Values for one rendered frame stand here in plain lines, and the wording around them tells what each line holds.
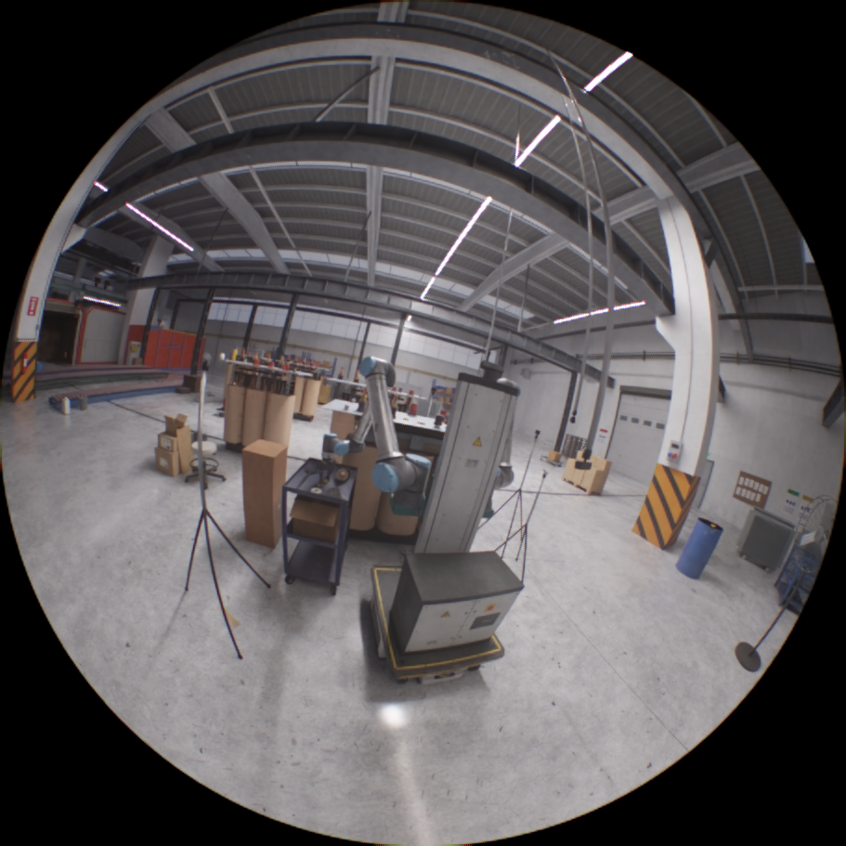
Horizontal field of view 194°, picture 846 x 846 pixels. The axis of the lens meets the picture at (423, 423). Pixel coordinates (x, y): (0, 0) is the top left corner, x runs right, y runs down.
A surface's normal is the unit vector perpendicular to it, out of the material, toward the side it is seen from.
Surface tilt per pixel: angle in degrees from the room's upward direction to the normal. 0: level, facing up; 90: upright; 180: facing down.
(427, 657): 0
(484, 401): 90
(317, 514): 26
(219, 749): 0
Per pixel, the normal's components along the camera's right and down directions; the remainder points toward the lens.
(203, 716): 0.22, -0.97
